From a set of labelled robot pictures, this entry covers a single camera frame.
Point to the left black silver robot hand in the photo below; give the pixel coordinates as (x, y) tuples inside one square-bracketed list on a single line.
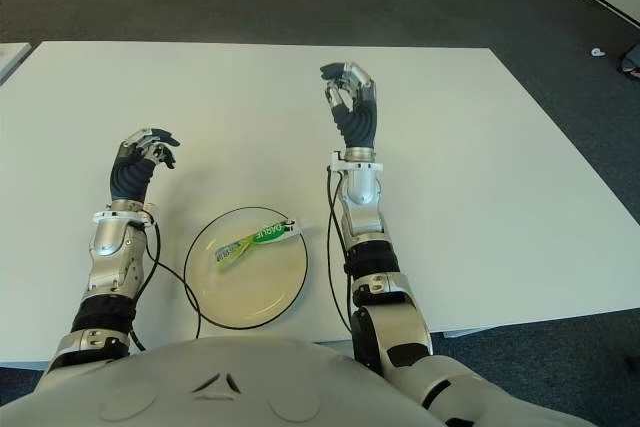
[(130, 177)]

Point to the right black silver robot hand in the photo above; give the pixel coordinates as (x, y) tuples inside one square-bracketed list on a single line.
[(357, 122)]

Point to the green toothpaste tube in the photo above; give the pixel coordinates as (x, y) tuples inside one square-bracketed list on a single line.
[(255, 242)]

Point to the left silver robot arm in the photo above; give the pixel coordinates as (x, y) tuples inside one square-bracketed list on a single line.
[(107, 272)]

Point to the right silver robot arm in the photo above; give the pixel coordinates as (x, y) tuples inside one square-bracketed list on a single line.
[(380, 272)]

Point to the white plate with black rim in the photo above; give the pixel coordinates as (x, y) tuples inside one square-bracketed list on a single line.
[(245, 267)]

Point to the white side table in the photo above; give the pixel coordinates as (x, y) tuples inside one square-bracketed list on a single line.
[(12, 59)]

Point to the grey robot torso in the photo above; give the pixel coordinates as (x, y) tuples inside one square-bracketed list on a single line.
[(200, 387)]

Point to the white round floor object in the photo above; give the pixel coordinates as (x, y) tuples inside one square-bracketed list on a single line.
[(597, 52)]

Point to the person's sandalled foot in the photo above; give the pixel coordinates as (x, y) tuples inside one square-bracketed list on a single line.
[(629, 67)]

